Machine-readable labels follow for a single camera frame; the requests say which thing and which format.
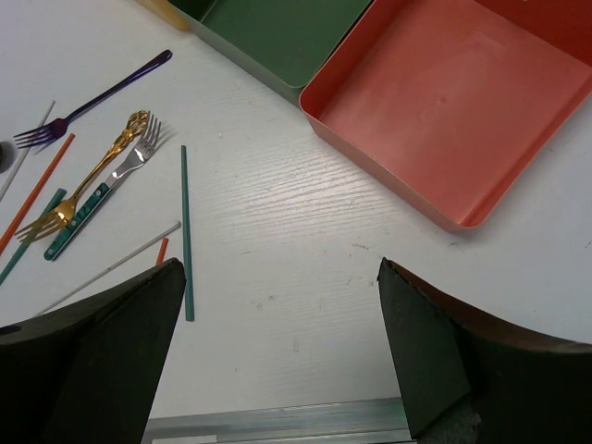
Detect red square tray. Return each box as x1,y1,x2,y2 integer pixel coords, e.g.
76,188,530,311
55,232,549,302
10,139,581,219
300,1,591,231

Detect teal chopstick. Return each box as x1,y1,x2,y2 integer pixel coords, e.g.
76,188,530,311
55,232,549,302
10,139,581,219
0,188,67,284
180,145,195,322

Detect silver fork green handle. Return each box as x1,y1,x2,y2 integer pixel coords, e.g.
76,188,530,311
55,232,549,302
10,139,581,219
43,112,162,261

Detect purple iridescent fork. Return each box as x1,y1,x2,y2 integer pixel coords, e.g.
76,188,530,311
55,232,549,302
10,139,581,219
14,49,173,149

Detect aluminium table edge rail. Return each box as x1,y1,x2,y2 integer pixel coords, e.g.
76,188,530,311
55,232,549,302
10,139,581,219
142,398,413,443

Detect white chopstick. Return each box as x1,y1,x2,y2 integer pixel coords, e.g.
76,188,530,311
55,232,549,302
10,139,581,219
34,221,182,317
0,100,56,201

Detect yellow square tray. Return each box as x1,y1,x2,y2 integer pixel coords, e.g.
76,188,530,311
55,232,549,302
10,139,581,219
136,0,191,31

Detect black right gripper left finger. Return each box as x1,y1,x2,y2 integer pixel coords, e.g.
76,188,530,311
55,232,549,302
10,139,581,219
1,258,186,443

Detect ornate gold fork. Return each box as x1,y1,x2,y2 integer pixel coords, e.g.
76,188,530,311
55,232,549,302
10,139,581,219
15,110,151,242

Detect orange chopstick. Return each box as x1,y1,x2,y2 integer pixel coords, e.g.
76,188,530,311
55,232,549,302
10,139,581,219
155,237,169,265
1,133,76,253

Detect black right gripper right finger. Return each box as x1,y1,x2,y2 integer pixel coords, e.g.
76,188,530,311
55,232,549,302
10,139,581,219
377,259,591,443

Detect green square tray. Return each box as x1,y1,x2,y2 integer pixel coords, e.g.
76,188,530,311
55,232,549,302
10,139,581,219
170,0,370,105

